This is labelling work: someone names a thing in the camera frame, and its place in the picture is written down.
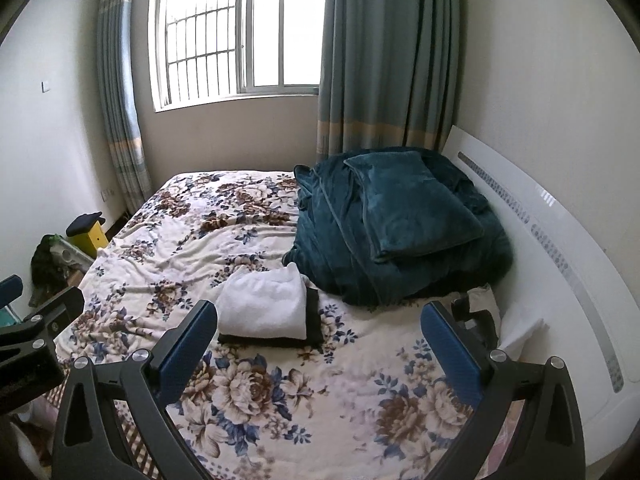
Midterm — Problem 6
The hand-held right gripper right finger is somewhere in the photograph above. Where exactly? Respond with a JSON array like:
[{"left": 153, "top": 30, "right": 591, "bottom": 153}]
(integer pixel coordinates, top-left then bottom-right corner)
[{"left": 421, "top": 301, "right": 587, "bottom": 480}]

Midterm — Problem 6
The dark green bag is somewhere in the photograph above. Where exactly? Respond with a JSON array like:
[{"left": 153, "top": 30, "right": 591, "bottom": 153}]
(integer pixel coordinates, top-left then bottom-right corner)
[{"left": 30, "top": 234, "right": 68, "bottom": 306}]

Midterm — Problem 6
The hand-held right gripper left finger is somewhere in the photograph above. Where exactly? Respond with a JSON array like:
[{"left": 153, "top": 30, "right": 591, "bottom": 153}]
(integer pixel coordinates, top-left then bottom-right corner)
[{"left": 50, "top": 300, "right": 220, "bottom": 480}]

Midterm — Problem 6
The teal velvet pillow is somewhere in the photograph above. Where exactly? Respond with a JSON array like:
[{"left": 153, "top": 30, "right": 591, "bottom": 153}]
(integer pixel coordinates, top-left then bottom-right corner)
[{"left": 344, "top": 151, "right": 485, "bottom": 263}]

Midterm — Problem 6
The pile of dark and white clothes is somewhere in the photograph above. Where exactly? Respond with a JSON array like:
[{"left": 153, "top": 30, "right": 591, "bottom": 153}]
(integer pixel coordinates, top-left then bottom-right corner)
[{"left": 450, "top": 285, "right": 501, "bottom": 356}]

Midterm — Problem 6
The floral bed blanket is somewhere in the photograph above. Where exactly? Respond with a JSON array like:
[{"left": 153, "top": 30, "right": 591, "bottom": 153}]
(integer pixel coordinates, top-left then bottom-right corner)
[{"left": 52, "top": 170, "right": 506, "bottom": 480}]

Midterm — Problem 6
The barred window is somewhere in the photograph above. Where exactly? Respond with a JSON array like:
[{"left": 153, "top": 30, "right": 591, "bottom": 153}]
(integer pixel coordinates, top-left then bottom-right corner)
[{"left": 150, "top": 0, "right": 328, "bottom": 113}]

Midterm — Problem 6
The narrow grey-blue curtain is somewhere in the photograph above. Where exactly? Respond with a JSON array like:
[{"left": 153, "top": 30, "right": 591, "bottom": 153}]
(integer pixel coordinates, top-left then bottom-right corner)
[{"left": 97, "top": 0, "right": 153, "bottom": 206}]

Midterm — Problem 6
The black folded garment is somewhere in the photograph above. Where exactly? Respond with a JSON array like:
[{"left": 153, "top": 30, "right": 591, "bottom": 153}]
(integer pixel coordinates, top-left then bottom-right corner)
[{"left": 217, "top": 287, "right": 323, "bottom": 347}]

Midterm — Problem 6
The yellow box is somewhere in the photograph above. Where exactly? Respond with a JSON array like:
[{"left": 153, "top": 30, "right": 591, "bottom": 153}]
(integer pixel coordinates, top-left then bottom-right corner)
[{"left": 70, "top": 225, "right": 108, "bottom": 258}]

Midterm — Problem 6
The white knit sweater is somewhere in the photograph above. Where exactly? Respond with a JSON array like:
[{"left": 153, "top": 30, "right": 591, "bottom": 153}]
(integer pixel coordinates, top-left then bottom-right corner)
[{"left": 216, "top": 264, "right": 307, "bottom": 342}]

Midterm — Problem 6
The wide grey-blue curtain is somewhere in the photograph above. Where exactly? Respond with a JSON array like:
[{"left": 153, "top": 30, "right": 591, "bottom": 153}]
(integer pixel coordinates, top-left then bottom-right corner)
[{"left": 316, "top": 0, "right": 461, "bottom": 161}]

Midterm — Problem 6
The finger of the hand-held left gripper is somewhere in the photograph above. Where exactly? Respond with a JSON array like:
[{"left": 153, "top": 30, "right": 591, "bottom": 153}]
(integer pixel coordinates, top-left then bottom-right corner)
[
  {"left": 0, "top": 287, "right": 86, "bottom": 356},
  {"left": 0, "top": 275, "right": 24, "bottom": 311}
]

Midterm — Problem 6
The white bed headboard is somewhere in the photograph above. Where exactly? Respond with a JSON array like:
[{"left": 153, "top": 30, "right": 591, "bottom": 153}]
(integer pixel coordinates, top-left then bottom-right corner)
[{"left": 442, "top": 125, "right": 640, "bottom": 461}]

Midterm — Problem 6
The teal velvet quilt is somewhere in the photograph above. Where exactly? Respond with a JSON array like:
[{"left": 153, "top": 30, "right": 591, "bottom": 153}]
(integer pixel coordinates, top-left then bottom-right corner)
[{"left": 282, "top": 147, "right": 513, "bottom": 306}]

